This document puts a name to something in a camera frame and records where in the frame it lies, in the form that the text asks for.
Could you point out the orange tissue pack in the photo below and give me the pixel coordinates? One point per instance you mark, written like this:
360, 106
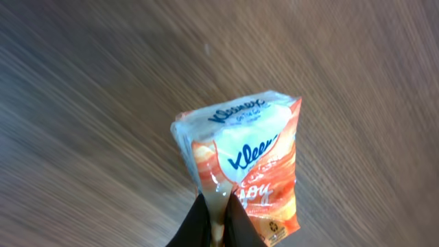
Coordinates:
246, 148

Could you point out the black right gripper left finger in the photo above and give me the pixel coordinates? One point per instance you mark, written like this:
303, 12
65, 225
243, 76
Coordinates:
195, 230

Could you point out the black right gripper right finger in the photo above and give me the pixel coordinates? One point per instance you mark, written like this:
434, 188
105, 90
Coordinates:
239, 230

